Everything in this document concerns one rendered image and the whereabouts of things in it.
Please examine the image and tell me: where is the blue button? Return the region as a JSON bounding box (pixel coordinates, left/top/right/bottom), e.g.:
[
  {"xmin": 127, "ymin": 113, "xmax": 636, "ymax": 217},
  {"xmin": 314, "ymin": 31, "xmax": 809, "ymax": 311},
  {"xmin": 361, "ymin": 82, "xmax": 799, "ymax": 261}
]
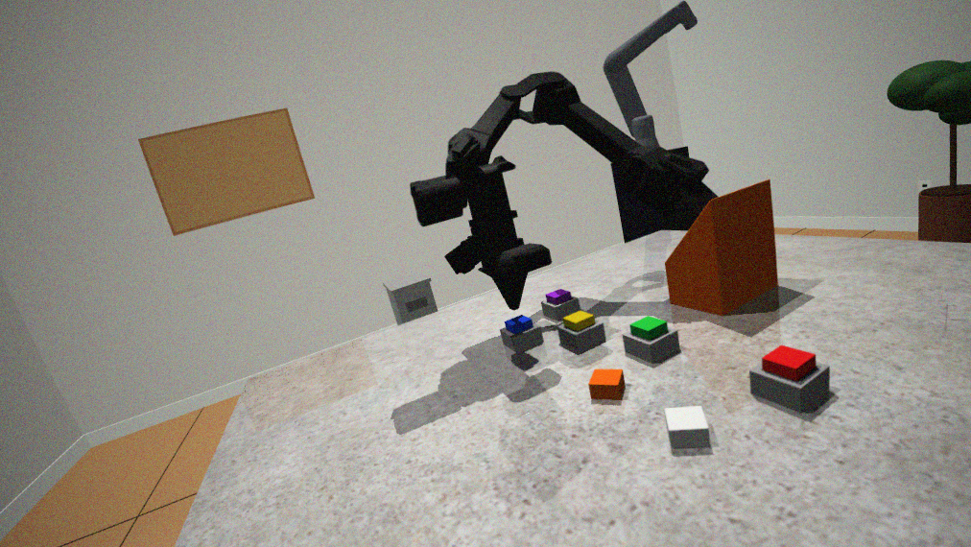
[{"xmin": 500, "ymin": 315, "xmax": 544, "ymax": 353}]

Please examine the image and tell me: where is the red button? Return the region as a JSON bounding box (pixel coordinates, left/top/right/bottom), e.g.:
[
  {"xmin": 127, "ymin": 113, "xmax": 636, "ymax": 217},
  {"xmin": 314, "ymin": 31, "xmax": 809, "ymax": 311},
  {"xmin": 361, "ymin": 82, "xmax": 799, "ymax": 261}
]
[{"xmin": 749, "ymin": 345, "xmax": 830, "ymax": 413}]

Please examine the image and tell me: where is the yellow button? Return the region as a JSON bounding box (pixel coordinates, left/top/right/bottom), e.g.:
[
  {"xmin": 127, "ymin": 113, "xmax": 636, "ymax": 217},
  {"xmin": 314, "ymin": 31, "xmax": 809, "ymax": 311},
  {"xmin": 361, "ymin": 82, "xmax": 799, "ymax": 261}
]
[{"xmin": 557, "ymin": 311, "xmax": 605, "ymax": 351}]

